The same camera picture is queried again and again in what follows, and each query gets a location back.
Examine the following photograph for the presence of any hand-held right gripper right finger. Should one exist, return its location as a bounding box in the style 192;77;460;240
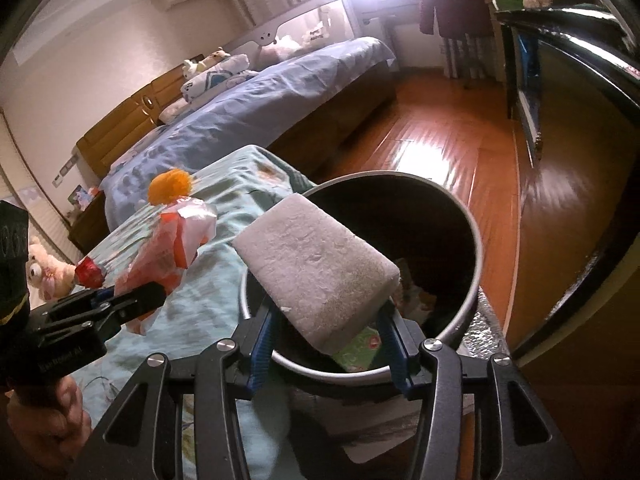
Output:
376;307;576;480

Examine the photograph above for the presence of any wall switch panel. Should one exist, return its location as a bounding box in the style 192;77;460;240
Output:
52;155;79;189

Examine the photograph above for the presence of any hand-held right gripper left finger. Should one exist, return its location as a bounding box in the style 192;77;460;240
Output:
70;304;276;480

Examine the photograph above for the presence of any black television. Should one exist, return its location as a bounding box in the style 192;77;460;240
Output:
494;4;640;362

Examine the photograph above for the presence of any beige plush toy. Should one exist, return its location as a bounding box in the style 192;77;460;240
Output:
200;47;232;69

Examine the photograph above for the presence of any white blue patterned pillow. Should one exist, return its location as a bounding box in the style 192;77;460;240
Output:
180;54;259;104

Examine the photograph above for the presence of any person's left hand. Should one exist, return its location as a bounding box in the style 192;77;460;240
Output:
7;374;94;462

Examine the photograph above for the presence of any grey crib guard rail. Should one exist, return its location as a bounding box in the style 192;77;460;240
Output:
220;0;359;69

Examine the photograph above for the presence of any wooden headboard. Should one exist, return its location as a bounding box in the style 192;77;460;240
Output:
76;54;206;179

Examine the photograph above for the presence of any bed with blue sheet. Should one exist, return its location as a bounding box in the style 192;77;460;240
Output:
102;36;399;221

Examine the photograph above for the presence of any white trash bin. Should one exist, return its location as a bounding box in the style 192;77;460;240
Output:
239;171;485;461

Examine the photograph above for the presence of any small pale pillow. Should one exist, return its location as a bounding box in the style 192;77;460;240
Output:
157;97;189;126

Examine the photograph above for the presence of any cream teddy bear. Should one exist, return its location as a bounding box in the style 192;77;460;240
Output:
26;236;76;301

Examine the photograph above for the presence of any dark wooden nightstand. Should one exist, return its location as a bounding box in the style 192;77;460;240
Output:
67;192;111;256

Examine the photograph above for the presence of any white radiator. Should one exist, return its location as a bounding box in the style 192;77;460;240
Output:
440;35;499;81

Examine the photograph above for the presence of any black white plush toy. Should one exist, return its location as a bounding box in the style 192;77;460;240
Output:
300;22;329;46

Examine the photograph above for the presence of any cream sliding door wardrobe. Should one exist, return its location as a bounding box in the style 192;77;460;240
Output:
0;110;76;261

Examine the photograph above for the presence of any red foil snack bag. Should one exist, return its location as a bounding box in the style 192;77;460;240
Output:
74;196;219;335

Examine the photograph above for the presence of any white foam block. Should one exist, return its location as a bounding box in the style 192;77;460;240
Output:
231;191;404;356

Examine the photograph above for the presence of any orange spiky ball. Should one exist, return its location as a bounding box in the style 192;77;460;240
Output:
148;169;195;206

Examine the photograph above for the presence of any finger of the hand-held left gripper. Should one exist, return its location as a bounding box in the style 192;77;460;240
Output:
46;286;117;320
95;280;167;335

